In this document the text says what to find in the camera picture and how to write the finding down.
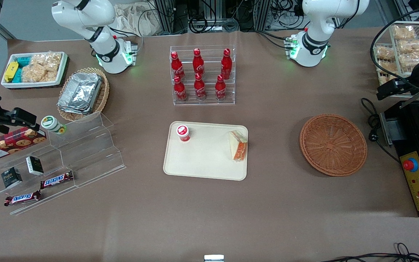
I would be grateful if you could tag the white rectangular snack tray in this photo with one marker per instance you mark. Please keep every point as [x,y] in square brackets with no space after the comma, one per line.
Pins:
[31,84]

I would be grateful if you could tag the red cola bottle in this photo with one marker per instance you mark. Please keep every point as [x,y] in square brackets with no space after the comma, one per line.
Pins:
[198,63]
[177,67]
[220,89]
[199,89]
[226,65]
[179,91]

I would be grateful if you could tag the clear bag of rice crackers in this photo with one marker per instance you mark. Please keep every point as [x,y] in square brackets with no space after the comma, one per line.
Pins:
[386,67]
[36,74]
[47,60]
[384,53]
[409,59]
[383,78]
[404,32]
[413,46]

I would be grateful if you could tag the aluminium frame post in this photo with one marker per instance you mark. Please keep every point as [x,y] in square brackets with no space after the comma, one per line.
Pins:
[166,14]
[262,14]

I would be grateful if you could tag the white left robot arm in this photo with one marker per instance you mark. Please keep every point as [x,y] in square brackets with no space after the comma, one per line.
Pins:
[315,40]

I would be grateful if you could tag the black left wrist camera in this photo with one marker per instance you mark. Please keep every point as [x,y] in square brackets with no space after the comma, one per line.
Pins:
[395,89]

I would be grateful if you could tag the brown chocolate bar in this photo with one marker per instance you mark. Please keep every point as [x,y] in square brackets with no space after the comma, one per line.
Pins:
[22,198]
[56,180]

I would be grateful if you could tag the small white box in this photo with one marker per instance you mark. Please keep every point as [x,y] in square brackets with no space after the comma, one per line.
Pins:
[214,258]

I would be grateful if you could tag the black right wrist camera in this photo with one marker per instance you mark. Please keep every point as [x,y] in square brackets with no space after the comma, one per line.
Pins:
[22,117]

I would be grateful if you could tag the teal snack pack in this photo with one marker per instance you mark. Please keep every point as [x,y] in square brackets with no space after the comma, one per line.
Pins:
[24,61]
[18,75]

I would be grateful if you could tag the clear acrylic step shelf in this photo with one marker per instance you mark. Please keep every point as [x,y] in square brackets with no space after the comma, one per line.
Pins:
[86,153]

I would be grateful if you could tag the red emergency stop knob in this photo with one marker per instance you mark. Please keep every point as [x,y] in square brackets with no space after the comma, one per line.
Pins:
[410,165]

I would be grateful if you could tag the red tartan cookie box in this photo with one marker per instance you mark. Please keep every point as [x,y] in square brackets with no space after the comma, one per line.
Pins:
[13,142]

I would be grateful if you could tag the small black white carton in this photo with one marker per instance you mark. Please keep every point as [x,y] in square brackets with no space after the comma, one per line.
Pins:
[35,165]
[11,178]

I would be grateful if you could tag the green lid white cup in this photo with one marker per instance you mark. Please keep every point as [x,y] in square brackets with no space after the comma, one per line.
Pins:
[51,123]

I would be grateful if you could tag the black appliance with yellow panel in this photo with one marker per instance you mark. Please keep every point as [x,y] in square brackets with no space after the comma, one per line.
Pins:
[418,182]

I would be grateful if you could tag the round brown wicker basket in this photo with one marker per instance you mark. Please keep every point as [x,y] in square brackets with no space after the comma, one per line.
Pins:
[333,145]

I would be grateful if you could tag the yellow snack pack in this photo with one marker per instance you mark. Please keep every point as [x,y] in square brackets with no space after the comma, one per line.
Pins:
[11,71]

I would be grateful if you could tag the clear acrylic bottle rack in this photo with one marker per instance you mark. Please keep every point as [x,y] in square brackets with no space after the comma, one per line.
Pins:
[209,82]

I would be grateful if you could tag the red lid white cup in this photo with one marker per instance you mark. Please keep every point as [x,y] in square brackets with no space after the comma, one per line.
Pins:
[183,131]

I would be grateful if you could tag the stack of foil trays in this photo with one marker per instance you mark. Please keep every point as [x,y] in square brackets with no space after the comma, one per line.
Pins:
[80,92]

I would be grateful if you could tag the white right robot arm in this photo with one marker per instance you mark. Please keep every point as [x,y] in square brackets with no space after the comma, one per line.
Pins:
[104,47]

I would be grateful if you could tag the white cloth bag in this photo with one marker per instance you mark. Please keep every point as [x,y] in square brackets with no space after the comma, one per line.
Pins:
[136,22]

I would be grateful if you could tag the triangular sandwich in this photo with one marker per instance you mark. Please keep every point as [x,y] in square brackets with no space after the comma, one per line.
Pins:
[238,145]

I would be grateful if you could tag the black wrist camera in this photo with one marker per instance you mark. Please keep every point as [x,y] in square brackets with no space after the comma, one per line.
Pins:
[395,89]
[22,117]

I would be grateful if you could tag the oval light wicker basket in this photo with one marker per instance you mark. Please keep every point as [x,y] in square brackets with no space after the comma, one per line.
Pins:
[103,98]

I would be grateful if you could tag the beige plastic tray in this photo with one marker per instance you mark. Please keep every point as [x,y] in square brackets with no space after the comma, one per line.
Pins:
[206,156]

